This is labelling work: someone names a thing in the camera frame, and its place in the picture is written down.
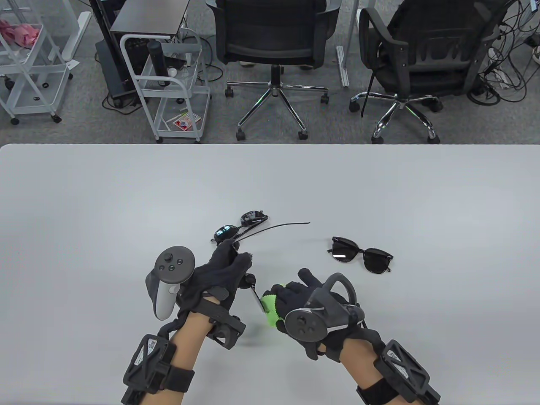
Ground white rolling cart with handle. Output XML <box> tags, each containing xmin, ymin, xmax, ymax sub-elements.
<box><xmin>120</xmin><ymin>30</ymin><xmax>211</xmax><ymax>144</ymax></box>

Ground small mirrored oval sunglasses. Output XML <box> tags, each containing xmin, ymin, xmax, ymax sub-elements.
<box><xmin>211</xmin><ymin>210</ymin><xmax>270</xmax><ymax>246</ymax></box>

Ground red and white packet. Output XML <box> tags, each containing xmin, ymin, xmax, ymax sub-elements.
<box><xmin>172</xmin><ymin>113</ymin><xmax>202</xmax><ymax>131</ymax></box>

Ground person's left hand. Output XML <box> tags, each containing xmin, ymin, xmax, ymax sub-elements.
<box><xmin>177</xmin><ymin>240</ymin><xmax>256</xmax><ymax>315</ymax></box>

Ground black bottle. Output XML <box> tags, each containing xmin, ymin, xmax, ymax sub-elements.
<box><xmin>147</xmin><ymin>40</ymin><xmax>171</xmax><ymax>88</ymax></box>

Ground grey hand controller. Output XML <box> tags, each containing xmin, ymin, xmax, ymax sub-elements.
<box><xmin>146</xmin><ymin>246</ymin><xmax>197</xmax><ymax>321</ymax></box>
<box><xmin>283</xmin><ymin>272</ymin><xmax>365</xmax><ymax>342</ymax></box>

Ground white table leg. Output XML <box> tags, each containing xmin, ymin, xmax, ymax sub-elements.
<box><xmin>335</xmin><ymin>0</ymin><xmax>361</xmax><ymax>88</ymax></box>

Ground pink cloth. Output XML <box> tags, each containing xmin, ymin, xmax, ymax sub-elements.
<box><xmin>0</xmin><ymin>19</ymin><xmax>41</xmax><ymax>47</ymax></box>

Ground black left wrist tracker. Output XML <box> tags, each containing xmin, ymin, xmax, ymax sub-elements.
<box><xmin>121</xmin><ymin>319</ymin><xmax>195</xmax><ymax>405</ymax></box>

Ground thick black square sunglasses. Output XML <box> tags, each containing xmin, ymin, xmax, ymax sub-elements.
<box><xmin>327</xmin><ymin>236</ymin><xmax>394</xmax><ymax>274</ymax></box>

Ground person's right hand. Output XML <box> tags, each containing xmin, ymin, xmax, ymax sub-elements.
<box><xmin>270</xmin><ymin>268</ymin><xmax>384</xmax><ymax>363</ymax></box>

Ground grey flat device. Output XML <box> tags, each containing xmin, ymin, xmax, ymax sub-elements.
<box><xmin>162</xmin><ymin>42</ymin><xmax>202</xmax><ymax>57</ymax></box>

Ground tangle of black cables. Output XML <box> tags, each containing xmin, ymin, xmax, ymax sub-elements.
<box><xmin>466</xmin><ymin>0</ymin><xmax>540</xmax><ymax>106</ymax></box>

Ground black computer tower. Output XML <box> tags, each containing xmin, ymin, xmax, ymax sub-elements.
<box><xmin>95</xmin><ymin>38</ymin><xmax>142</xmax><ymax>108</ymax></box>

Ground white table foot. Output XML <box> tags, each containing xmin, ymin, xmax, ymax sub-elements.
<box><xmin>61</xmin><ymin>11</ymin><xmax>92</xmax><ymax>62</ymax></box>

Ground green cleaning cloth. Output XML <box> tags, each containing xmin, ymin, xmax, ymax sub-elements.
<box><xmin>259</xmin><ymin>283</ymin><xmax>296</xmax><ymax>329</ymax></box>

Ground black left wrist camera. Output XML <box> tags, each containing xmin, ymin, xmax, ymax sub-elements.
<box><xmin>198</xmin><ymin>297</ymin><xmax>246</xmax><ymax>351</ymax></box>

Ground dark side table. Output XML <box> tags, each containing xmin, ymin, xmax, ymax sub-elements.
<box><xmin>109</xmin><ymin>0</ymin><xmax>191</xmax><ymax>43</ymax></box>

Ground grey right hand controller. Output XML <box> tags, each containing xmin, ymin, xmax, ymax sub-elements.
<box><xmin>283</xmin><ymin>272</ymin><xmax>365</xmax><ymax>342</ymax></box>

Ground thin-frame dark sunglasses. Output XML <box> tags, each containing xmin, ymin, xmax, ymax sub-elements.
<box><xmin>231</xmin><ymin>219</ymin><xmax>311</xmax><ymax>313</ymax></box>

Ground grey left hand controller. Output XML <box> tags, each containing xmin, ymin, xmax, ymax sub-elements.
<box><xmin>146</xmin><ymin>246</ymin><xmax>197</xmax><ymax>321</ymax></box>

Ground black right wrist tracker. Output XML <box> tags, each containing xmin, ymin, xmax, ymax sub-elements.
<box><xmin>356</xmin><ymin>340</ymin><xmax>441</xmax><ymax>405</ymax></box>

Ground black office chair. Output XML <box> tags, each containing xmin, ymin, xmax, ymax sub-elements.
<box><xmin>205</xmin><ymin>0</ymin><xmax>340</xmax><ymax>141</ymax></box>
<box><xmin>348</xmin><ymin>0</ymin><xmax>513</xmax><ymax>145</ymax></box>

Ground black desk leg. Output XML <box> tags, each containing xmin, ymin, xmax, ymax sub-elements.
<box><xmin>89</xmin><ymin>0</ymin><xmax>127</xmax><ymax>91</ymax></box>

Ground black wrist tracker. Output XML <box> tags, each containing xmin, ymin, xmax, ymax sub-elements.
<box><xmin>121</xmin><ymin>319</ymin><xmax>195</xmax><ymax>405</ymax></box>
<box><xmin>356</xmin><ymin>340</ymin><xmax>441</xmax><ymax>405</ymax></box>

